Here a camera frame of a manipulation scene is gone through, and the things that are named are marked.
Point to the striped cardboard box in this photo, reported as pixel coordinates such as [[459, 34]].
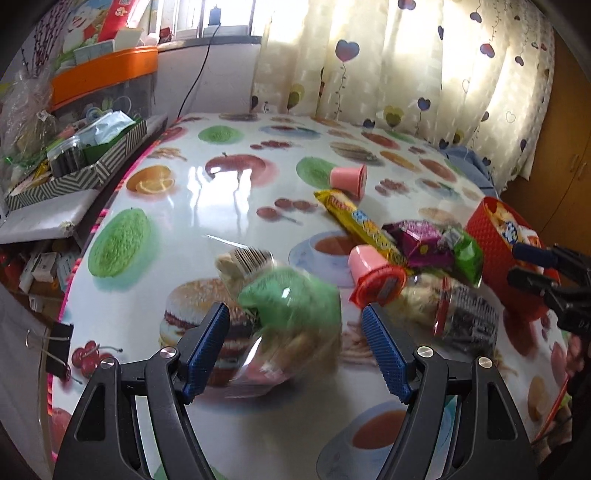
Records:
[[78, 182]]

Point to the wooden cabinet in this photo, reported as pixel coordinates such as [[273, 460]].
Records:
[[563, 161]]

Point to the pink jelly cup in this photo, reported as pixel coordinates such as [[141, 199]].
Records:
[[369, 265], [346, 177]]

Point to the heart print curtain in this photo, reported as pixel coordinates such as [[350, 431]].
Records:
[[392, 69]]

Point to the blue cloth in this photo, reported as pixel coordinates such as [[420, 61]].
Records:
[[471, 159]]

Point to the orange lid storage box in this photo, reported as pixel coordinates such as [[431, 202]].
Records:
[[101, 74]]

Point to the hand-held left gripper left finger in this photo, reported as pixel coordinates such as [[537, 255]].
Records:
[[210, 341]]

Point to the pale green bread packet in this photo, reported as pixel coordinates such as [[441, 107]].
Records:
[[291, 300]]

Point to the purple snack packet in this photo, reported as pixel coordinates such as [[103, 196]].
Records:
[[415, 244]]

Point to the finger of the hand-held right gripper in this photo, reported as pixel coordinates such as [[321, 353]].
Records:
[[526, 279], [531, 251]]

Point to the pale blue pouch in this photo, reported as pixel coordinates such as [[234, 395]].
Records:
[[108, 124]]

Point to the red cardboard box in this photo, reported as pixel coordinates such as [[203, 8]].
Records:
[[115, 18]]

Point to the green snack packet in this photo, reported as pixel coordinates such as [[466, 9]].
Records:
[[468, 258]]

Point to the black binder clip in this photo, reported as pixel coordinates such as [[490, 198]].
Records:
[[60, 341]]

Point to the red plastic basket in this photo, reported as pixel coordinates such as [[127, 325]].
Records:
[[485, 230]]

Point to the white snack packet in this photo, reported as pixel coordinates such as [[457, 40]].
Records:
[[512, 230]]

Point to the food print tablecloth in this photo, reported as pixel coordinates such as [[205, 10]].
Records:
[[207, 207]]

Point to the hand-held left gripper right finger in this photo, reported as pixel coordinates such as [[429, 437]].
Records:
[[383, 341]]

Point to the yellow biscuit roll packet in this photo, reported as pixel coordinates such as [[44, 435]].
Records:
[[360, 221]]

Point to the clear packet with red label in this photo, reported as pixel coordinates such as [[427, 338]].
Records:
[[466, 309]]

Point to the black charger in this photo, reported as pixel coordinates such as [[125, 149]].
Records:
[[215, 14]]

